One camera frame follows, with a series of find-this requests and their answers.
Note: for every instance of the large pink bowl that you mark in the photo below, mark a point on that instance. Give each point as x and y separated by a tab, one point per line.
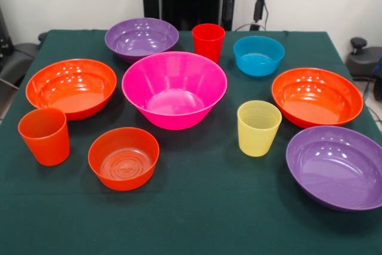
174	87

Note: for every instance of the dark green tablecloth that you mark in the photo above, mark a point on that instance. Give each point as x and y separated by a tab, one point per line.
191	207

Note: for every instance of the orange cup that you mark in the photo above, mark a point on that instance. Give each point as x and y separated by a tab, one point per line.
44	141

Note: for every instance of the purple bowl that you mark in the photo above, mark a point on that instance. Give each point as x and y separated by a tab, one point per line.
140	40
334	168

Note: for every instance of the red cup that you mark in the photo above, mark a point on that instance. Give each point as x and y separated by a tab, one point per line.
209	46

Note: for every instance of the black pedestal leg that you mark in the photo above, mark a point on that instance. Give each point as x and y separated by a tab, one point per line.
364	61
25	53

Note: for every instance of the blue bowl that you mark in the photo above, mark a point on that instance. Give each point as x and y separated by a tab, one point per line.
258	61

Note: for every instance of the small orange bowl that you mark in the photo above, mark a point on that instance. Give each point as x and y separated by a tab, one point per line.
123	159

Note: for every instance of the black side stand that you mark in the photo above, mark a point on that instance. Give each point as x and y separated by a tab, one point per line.
9	70

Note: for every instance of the large orange bowl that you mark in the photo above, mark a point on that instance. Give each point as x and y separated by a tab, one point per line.
71	87
316	96

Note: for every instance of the yellow cup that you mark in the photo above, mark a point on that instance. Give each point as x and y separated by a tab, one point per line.
258	135

